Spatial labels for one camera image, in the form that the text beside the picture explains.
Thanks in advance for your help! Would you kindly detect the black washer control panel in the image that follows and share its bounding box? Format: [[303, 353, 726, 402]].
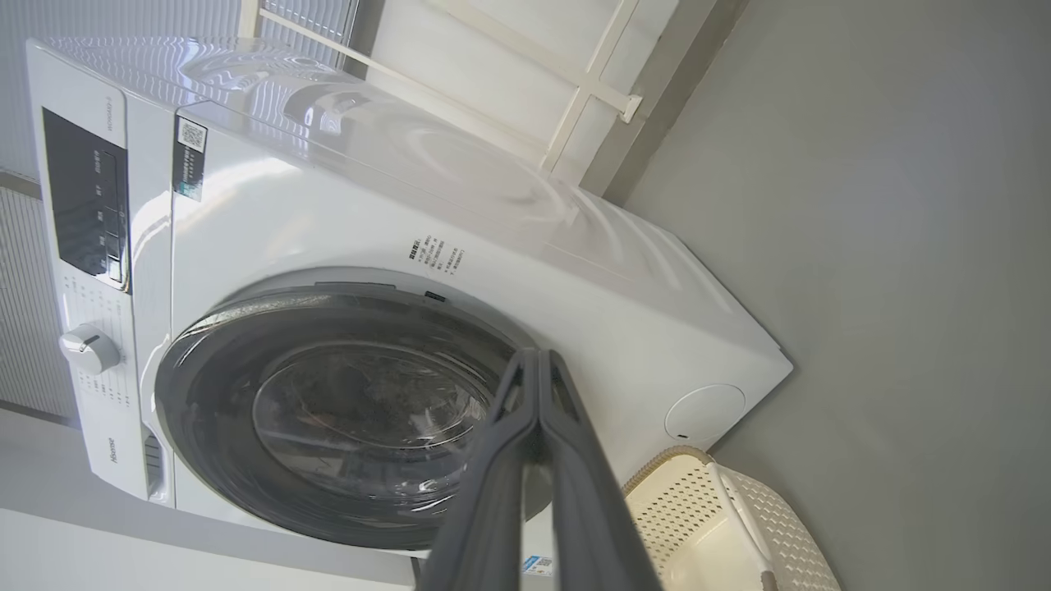
[[42, 106, 131, 293]]

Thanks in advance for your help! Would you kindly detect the black glass washing machine door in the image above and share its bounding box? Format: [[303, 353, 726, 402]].
[[154, 282, 553, 552]]

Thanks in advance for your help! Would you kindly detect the cream perforated laundry basket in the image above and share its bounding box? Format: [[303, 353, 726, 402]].
[[622, 445, 843, 591]]

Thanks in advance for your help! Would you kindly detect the black QR code sticker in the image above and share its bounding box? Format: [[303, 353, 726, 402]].
[[172, 117, 209, 203]]

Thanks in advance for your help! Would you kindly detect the silver washer control knob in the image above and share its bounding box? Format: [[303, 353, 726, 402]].
[[58, 323, 122, 377]]

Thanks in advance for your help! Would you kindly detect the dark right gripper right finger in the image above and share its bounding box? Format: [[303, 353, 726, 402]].
[[538, 348, 663, 591]]

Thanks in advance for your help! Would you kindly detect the round white filter cover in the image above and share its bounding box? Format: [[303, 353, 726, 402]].
[[664, 383, 747, 445]]

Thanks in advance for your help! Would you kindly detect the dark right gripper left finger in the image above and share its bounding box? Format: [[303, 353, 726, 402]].
[[418, 348, 541, 591]]

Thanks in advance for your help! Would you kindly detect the white front-load washing machine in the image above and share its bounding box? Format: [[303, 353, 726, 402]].
[[24, 36, 795, 577]]

